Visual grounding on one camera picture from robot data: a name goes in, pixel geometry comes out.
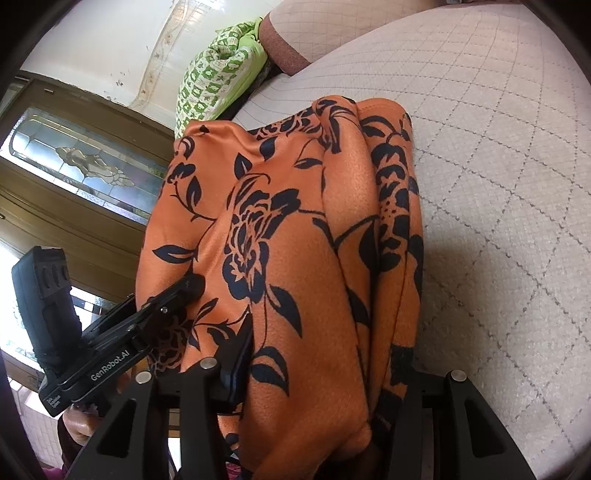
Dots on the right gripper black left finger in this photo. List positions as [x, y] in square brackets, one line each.
[131, 441]

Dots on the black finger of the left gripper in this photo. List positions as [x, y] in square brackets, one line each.
[177, 296]

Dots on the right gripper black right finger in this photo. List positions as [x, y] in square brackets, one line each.
[442, 429]

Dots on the orange floral blouse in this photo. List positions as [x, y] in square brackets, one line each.
[311, 228]

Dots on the person's left hand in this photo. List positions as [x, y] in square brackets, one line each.
[80, 423]

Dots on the wooden stained glass door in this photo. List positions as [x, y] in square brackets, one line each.
[82, 174]

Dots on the green checkered pillow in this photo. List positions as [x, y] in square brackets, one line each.
[219, 74]

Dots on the pink bolster cushion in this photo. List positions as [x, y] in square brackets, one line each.
[297, 33]

